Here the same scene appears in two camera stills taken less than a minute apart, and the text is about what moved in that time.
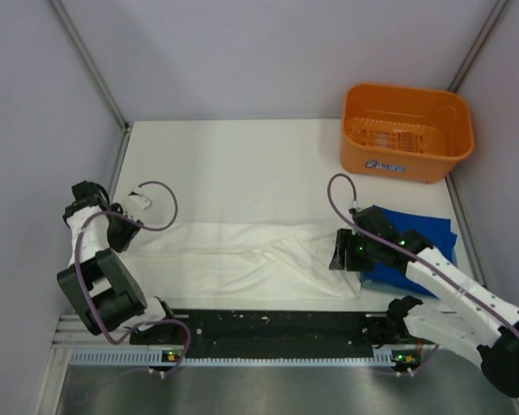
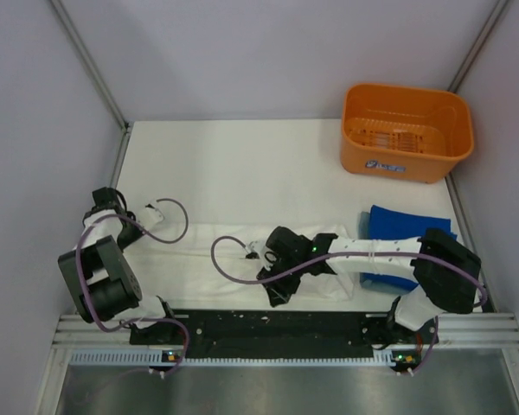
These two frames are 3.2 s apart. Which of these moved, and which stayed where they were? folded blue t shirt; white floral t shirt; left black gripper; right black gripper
Moved: right black gripper
Stayed: folded blue t shirt; left black gripper; white floral t shirt
